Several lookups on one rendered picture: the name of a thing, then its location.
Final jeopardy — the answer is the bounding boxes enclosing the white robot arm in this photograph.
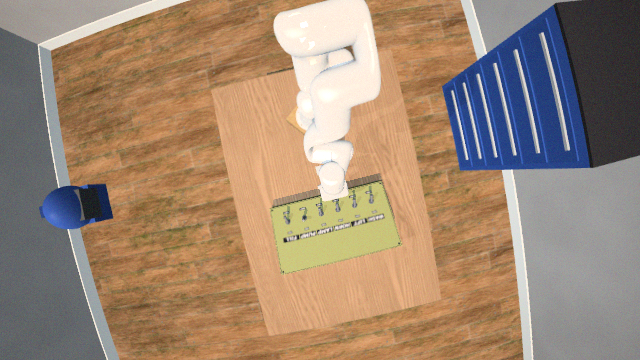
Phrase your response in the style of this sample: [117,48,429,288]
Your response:
[273,0,381,196]

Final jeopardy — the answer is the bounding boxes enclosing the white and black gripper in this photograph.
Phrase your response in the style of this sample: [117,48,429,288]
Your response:
[320,180,349,201]

